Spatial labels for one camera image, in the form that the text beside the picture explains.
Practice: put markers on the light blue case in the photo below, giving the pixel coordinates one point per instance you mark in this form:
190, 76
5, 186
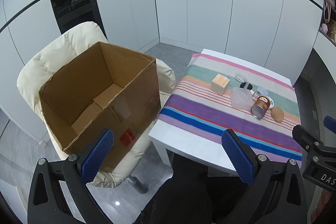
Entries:
262, 89

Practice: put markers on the person's legs in black trousers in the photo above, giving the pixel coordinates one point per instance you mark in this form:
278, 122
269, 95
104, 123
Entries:
183, 187

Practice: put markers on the cardboard box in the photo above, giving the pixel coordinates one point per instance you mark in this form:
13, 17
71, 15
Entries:
131, 98

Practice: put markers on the brown metal can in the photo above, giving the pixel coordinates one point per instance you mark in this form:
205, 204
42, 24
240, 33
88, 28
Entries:
262, 106

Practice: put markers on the black powder puff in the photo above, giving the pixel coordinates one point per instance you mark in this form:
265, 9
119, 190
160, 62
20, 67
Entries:
246, 85

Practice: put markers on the small pink toy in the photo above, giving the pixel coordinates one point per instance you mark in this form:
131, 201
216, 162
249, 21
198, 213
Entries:
323, 27

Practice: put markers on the person's right hand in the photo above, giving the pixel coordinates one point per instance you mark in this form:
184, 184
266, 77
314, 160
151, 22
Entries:
324, 203

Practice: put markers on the beige sponge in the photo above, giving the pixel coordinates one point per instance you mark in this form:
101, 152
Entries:
277, 113

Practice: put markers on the translucent plastic box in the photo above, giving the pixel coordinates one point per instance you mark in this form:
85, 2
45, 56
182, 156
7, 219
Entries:
240, 98

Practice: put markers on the pale cube box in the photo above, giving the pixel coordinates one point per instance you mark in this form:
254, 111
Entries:
219, 83

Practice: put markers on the small clear plastic container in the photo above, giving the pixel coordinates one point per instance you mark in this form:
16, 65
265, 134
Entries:
239, 77

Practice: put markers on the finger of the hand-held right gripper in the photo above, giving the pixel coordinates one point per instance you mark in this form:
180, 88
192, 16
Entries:
330, 124
304, 136

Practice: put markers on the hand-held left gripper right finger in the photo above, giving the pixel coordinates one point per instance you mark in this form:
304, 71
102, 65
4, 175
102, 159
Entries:
236, 155

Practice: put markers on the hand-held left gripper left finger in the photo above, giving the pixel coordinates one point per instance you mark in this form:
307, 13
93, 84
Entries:
97, 155

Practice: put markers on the cream padded chair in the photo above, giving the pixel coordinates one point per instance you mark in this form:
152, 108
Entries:
73, 40

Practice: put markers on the striped colourful cloth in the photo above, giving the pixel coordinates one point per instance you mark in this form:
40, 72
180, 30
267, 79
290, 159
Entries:
210, 113

